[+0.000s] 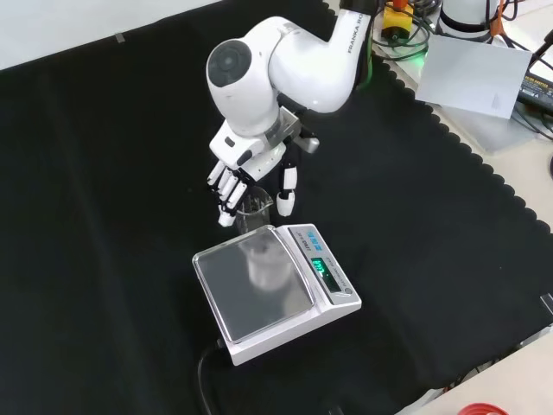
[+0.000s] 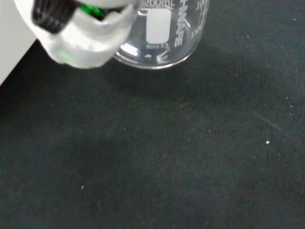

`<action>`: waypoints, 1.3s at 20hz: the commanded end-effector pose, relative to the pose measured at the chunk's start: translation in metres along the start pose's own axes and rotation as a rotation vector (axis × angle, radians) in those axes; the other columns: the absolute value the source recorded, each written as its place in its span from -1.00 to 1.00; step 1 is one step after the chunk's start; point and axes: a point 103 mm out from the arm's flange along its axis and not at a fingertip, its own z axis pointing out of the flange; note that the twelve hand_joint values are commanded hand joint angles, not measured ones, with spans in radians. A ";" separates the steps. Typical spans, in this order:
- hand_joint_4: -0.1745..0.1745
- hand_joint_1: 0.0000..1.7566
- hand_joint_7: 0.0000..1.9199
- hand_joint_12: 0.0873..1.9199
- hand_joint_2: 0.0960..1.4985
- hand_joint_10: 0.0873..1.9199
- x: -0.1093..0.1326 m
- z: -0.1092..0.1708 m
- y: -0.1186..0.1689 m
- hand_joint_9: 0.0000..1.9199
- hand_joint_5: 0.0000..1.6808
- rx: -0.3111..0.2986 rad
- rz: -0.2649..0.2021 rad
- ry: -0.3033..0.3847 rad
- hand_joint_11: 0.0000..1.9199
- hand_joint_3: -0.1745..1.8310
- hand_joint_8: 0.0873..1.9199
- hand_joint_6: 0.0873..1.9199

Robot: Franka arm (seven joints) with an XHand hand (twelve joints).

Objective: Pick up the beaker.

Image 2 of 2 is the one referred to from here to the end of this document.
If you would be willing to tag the black bench cloth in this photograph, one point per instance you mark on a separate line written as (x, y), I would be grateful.
(166, 143)

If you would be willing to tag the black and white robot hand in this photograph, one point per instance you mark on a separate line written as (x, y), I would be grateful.
(78, 45)

